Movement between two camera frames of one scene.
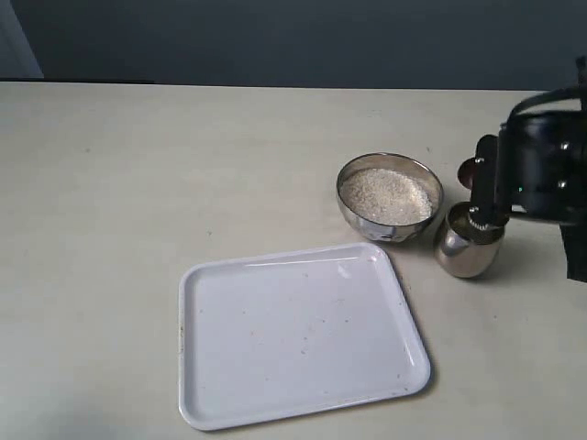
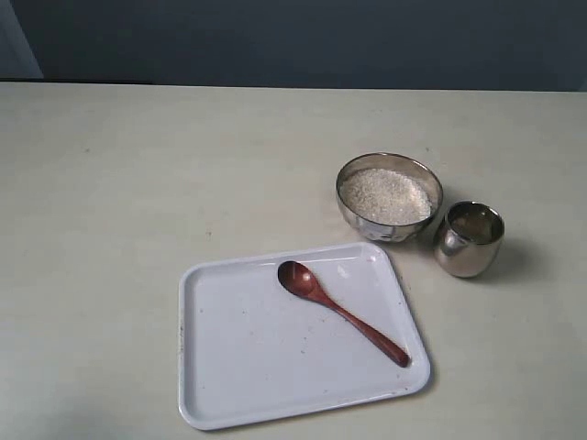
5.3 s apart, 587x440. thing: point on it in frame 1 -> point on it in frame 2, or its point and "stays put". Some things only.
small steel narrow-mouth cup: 462,249 stays put
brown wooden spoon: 465,173 -> 299,280
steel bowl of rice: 388,197 stays put
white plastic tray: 271,335 stays put
